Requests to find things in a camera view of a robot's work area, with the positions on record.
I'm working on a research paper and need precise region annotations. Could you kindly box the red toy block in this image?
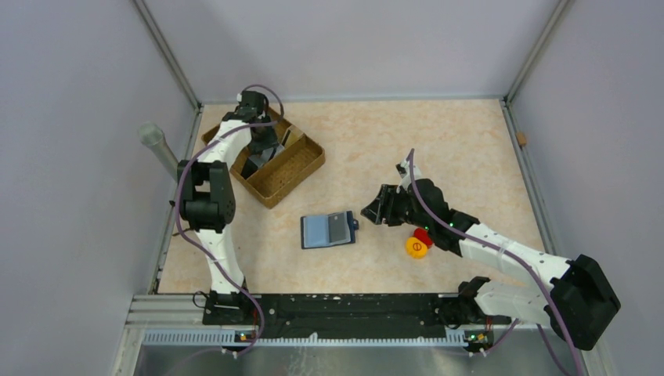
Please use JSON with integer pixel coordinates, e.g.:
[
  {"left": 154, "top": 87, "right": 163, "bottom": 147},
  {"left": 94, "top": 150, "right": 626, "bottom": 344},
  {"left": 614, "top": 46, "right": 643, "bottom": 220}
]
[{"left": 413, "top": 228, "right": 434, "bottom": 248}]

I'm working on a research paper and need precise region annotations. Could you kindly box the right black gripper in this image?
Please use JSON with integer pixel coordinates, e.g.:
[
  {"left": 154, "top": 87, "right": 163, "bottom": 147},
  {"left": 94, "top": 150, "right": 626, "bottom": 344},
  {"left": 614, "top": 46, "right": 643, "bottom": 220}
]
[{"left": 362, "top": 183, "right": 432, "bottom": 230}]

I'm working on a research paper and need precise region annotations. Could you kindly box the grey microphone on tripod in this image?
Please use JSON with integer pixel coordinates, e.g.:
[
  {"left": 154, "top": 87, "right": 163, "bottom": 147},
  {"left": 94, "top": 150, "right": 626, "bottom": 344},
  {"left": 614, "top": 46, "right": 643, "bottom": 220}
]
[{"left": 138, "top": 121, "right": 179, "bottom": 180}]

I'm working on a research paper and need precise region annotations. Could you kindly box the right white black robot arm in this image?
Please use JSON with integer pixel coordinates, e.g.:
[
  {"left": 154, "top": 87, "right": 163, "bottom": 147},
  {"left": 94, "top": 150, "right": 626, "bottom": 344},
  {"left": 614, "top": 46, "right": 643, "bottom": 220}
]
[{"left": 361, "top": 179, "right": 621, "bottom": 351}]

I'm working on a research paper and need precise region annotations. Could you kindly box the yellow round toy block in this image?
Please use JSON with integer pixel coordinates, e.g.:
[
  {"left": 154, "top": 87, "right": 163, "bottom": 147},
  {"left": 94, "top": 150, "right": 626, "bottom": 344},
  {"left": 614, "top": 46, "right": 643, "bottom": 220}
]
[{"left": 405, "top": 237, "right": 429, "bottom": 259}]

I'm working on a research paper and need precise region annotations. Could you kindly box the silver card in tray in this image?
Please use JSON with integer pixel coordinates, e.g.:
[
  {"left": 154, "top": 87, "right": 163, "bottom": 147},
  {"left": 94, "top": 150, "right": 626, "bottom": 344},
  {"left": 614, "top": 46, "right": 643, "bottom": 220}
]
[{"left": 247, "top": 145, "right": 284, "bottom": 169}]

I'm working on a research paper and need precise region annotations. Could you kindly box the gold card in tray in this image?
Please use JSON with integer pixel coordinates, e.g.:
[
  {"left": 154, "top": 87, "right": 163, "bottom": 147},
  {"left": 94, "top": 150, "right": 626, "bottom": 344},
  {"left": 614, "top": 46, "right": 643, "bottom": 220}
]
[{"left": 281, "top": 127, "right": 304, "bottom": 149}]

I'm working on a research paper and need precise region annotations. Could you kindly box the small brown block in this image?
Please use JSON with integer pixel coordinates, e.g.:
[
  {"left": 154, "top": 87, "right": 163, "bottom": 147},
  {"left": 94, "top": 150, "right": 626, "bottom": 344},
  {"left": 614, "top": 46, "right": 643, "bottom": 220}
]
[{"left": 515, "top": 132, "right": 528, "bottom": 147}]

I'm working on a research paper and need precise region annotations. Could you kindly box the woven brown divided tray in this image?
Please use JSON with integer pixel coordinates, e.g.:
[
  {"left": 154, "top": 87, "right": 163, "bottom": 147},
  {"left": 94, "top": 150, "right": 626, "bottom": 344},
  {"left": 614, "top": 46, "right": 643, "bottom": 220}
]
[{"left": 229, "top": 119, "right": 325, "bottom": 208}]

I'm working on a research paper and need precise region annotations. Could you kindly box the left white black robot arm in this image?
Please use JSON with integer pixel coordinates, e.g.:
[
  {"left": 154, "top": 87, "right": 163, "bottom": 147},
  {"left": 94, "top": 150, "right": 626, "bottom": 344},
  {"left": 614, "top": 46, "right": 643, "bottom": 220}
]
[{"left": 175, "top": 84, "right": 284, "bottom": 324}]

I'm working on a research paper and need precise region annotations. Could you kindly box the navy blue card holder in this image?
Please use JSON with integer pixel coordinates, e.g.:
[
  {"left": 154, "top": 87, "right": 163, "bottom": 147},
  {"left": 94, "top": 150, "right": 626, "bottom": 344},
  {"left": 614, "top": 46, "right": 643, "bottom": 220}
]
[{"left": 300, "top": 211, "right": 359, "bottom": 249}]

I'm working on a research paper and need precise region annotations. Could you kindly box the dark grey credit card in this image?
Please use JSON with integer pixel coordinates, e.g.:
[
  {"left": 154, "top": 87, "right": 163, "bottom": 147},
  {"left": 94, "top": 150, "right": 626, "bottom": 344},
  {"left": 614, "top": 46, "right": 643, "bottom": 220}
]
[{"left": 240, "top": 158, "right": 260, "bottom": 179}]

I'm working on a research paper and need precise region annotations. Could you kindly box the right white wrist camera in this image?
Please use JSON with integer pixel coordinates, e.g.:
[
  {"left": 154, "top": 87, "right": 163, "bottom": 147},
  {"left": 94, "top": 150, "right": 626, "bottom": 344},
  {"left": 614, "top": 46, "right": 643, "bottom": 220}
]
[{"left": 395, "top": 159, "right": 422, "bottom": 190}]

